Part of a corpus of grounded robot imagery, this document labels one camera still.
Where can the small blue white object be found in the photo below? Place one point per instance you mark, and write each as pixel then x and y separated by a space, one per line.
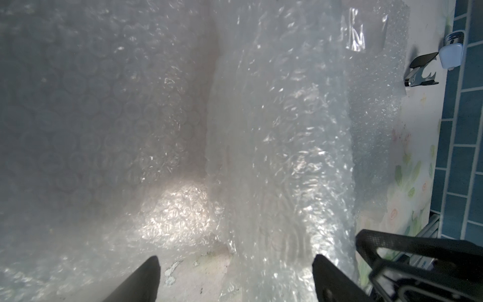
pixel 451 54

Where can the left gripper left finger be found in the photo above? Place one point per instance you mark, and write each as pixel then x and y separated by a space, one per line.
pixel 141 286

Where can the bubble vase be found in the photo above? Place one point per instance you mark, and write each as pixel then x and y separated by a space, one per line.
pixel 279 148

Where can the small black metal clip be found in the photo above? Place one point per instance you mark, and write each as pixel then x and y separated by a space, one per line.
pixel 415 76

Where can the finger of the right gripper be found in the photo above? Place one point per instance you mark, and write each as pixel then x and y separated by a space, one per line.
pixel 407 268

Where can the clear bubble wrap sheet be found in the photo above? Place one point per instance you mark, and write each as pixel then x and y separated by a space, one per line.
pixel 103 136
pixel 376 38

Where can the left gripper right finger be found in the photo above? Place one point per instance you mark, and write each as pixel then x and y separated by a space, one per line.
pixel 331 284

